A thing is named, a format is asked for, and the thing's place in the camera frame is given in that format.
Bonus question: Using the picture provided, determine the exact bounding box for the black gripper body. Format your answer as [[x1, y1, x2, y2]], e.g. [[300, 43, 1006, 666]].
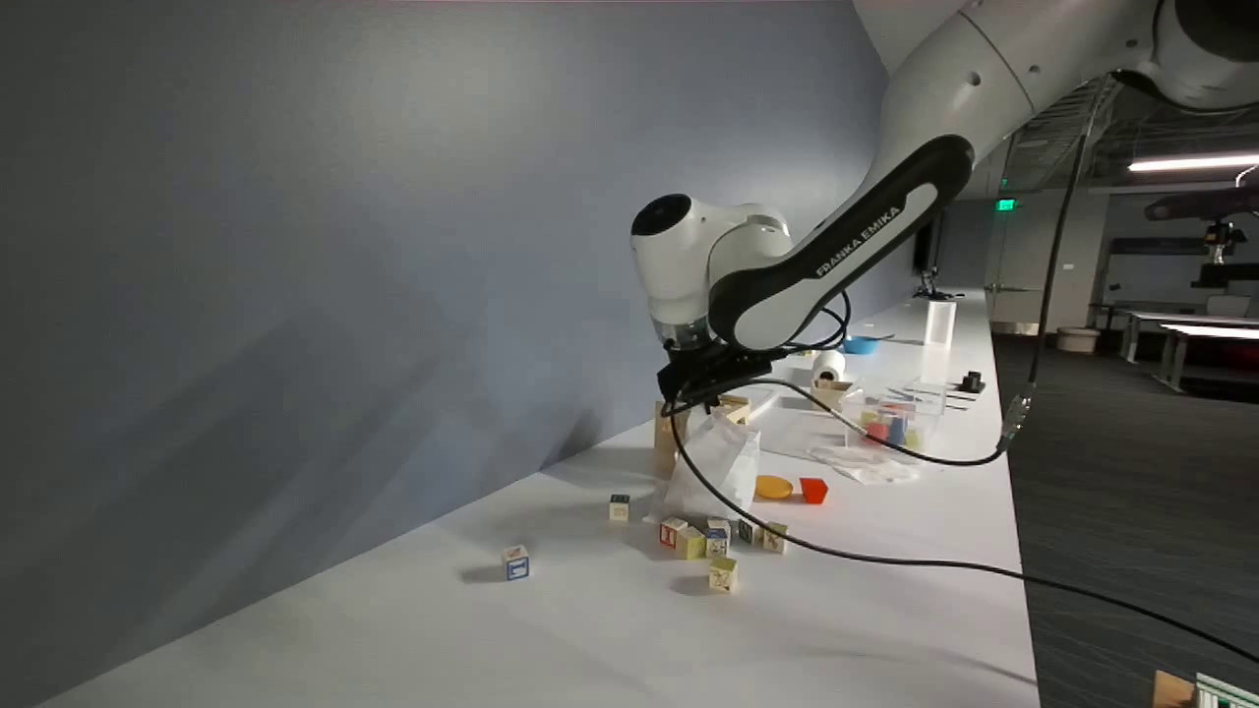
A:
[[658, 343, 778, 397]]

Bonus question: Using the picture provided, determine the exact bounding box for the clear plastic bag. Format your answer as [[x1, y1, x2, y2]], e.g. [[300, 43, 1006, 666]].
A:
[[809, 435, 919, 489]]

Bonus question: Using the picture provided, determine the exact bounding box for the clear bag with toys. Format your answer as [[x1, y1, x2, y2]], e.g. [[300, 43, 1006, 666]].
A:
[[857, 397, 919, 447]]

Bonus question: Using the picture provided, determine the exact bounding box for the wooden shape sorter box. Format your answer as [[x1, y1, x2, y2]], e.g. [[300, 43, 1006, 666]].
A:
[[649, 390, 778, 485]]

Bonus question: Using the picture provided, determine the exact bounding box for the white tape roll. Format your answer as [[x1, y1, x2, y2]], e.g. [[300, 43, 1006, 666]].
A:
[[809, 351, 857, 394]]

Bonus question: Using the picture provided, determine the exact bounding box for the white tall cup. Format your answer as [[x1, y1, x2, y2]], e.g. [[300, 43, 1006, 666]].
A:
[[919, 295, 959, 351]]

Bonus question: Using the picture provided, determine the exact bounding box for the white background table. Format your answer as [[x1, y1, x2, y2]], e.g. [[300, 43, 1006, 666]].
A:
[[1121, 305, 1259, 394]]

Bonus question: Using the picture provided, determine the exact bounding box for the ceiling strip light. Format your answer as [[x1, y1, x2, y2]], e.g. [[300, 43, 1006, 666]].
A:
[[1124, 150, 1259, 177]]

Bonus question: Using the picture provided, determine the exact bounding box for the small wooden piece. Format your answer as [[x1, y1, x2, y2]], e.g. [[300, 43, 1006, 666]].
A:
[[1149, 666, 1199, 708]]

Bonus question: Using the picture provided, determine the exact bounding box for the white green box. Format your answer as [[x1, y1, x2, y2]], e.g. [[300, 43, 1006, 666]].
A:
[[1191, 668, 1259, 708]]

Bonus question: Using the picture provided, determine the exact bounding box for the black camera cable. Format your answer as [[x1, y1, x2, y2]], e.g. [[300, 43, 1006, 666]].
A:
[[661, 115, 1259, 666]]

